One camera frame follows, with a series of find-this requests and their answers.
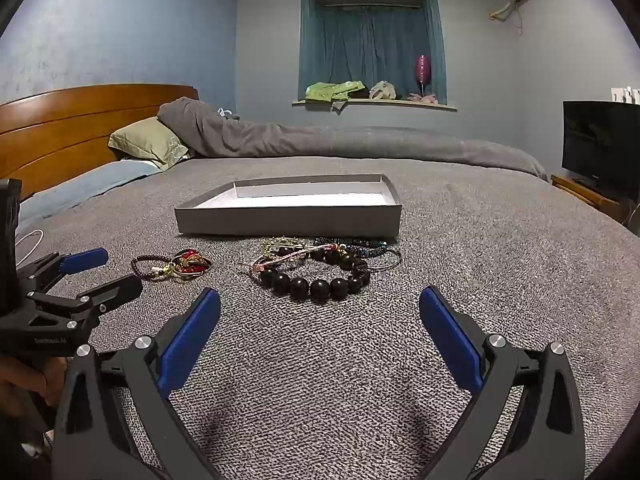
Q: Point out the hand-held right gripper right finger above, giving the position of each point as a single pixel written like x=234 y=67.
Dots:
x=450 y=335

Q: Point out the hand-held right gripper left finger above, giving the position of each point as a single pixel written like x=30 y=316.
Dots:
x=190 y=340

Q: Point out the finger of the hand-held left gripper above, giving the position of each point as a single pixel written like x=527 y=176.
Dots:
x=117 y=290
x=85 y=259

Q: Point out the red bead gold mesh ornament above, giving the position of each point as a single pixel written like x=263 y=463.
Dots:
x=192 y=262

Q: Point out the silver bangle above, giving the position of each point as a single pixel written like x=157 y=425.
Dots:
x=397 y=260

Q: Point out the grey shallow cardboard box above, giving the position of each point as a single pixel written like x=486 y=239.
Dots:
x=280 y=220

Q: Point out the person's left hand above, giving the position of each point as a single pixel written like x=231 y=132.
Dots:
x=25 y=385

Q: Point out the blue pillow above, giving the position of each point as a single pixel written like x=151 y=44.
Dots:
x=90 y=180

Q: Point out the green pillow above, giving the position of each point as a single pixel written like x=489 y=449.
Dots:
x=145 y=140

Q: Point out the wooden headboard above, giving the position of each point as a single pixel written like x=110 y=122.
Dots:
x=75 y=120

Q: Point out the grey knit bedspread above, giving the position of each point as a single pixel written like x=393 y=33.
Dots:
x=320 y=385

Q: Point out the wooden television stand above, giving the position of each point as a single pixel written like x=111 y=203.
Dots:
x=590 y=195

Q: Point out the grey duvet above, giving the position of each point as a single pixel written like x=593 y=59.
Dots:
x=300 y=142

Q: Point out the window sill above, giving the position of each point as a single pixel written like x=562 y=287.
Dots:
x=400 y=104

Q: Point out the pink trinket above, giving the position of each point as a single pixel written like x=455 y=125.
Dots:
x=425 y=99

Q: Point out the black television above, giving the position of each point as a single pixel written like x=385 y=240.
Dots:
x=600 y=145

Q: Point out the beige bundle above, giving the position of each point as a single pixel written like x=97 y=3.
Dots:
x=382 y=91

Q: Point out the green cloth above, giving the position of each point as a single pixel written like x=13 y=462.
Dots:
x=325 y=91

